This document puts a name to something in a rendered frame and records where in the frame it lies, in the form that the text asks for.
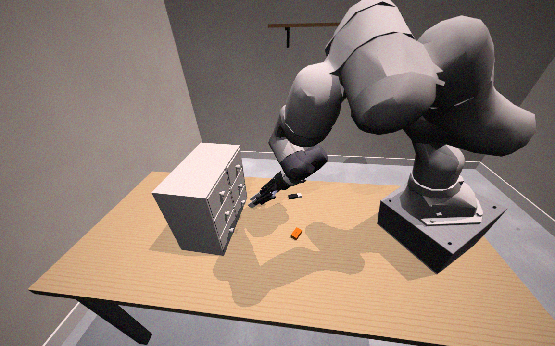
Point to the orange nine-volt battery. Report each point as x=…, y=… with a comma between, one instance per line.
x=296, y=233

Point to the grey drawer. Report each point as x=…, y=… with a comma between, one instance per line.
x=237, y=186
x=223, y=214
x=218, y=194
x=240, y=202
x=228, y=230
x=234, y=167

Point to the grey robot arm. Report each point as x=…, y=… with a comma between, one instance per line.
x=390, y=81

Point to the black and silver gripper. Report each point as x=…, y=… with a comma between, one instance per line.
x=269, y=190

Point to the white chest of drawers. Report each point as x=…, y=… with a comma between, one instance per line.
x=182, y=197

